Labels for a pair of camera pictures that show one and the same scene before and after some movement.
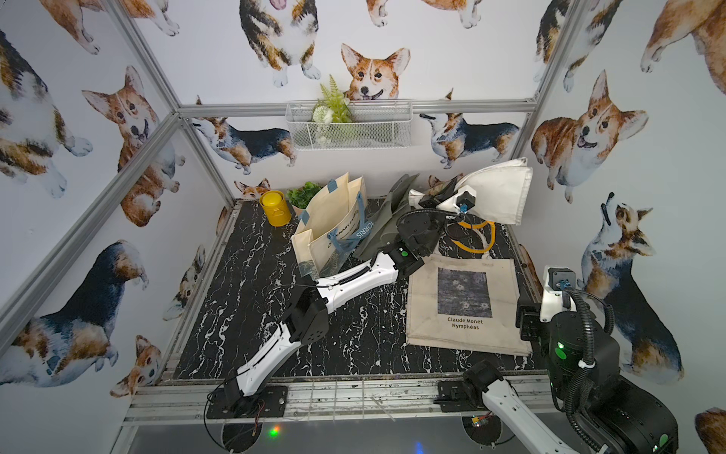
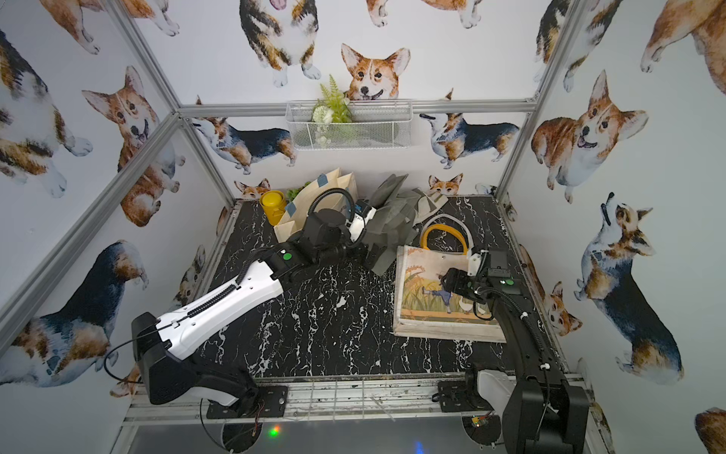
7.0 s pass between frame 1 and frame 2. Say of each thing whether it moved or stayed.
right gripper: moved
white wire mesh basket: stayed
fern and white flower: stayed
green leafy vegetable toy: stayed
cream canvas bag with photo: moved
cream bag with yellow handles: moved
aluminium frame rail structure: stayed
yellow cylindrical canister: stayed
